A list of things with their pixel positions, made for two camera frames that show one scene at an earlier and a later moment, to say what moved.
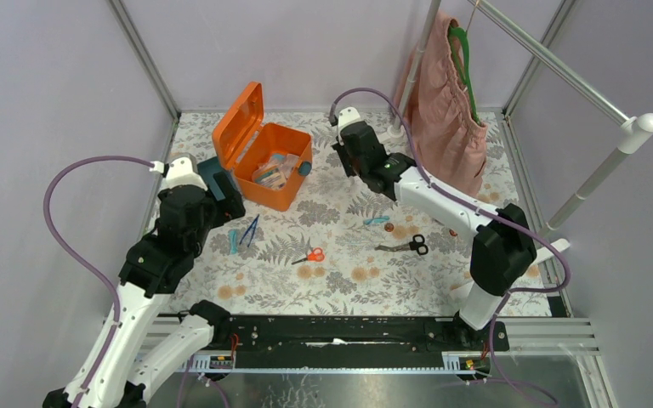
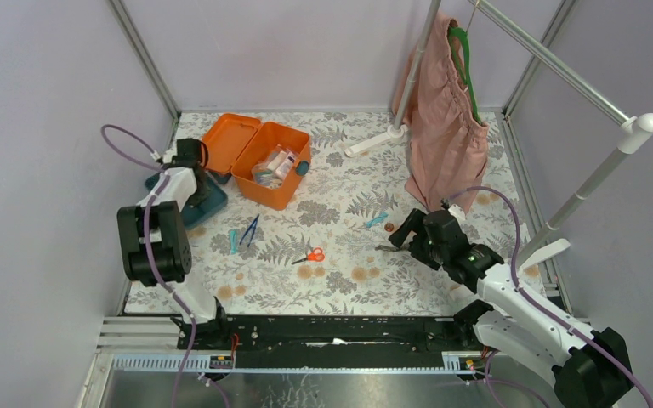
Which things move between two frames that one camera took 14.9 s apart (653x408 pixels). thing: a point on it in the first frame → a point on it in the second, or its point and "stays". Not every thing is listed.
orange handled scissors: (316, 255) stays
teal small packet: (377, 219) stays
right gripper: (340, 148) → (413, 223)
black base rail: (357, 340) stays
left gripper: (229, 195) → (190, 150)
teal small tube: (233, 240) stays
